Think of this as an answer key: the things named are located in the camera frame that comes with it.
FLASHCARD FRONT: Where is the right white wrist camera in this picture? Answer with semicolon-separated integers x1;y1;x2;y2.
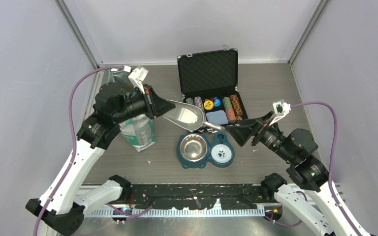
270;99;291;125

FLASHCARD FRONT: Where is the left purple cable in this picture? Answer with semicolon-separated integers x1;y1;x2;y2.
32;65;154;236

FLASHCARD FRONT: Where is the black poker chip case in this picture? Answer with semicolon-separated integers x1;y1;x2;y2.
177;48;248;126

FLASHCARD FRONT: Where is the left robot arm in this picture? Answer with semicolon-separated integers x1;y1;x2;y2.
26;83;176;236

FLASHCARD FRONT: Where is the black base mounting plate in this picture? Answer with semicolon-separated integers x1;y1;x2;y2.
99;184;294;211

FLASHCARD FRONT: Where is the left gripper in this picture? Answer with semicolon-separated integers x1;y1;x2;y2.
112;84;175;123

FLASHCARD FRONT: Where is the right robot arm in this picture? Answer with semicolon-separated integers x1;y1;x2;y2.
225;111;370;236

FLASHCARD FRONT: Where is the blue small blind button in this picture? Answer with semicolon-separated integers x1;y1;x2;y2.
214;98;221;107

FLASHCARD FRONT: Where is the yellow big blind button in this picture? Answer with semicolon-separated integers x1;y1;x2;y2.
203;100;214;110

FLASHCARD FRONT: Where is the teal double pet bowl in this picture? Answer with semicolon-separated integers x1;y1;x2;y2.
176;132;235;169

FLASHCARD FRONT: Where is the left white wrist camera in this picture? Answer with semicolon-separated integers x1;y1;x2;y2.
123;65;149;94

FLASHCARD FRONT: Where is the green pet food bag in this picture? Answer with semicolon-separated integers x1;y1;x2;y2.
108;68;156;152

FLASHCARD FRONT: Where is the blue card deck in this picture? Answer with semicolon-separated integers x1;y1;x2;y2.
206;110;229;125

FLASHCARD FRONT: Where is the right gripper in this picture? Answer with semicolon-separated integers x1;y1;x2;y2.
224;110;295;162

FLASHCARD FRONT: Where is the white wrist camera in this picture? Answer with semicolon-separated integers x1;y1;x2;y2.
270;99;291;125
123;65;149;94

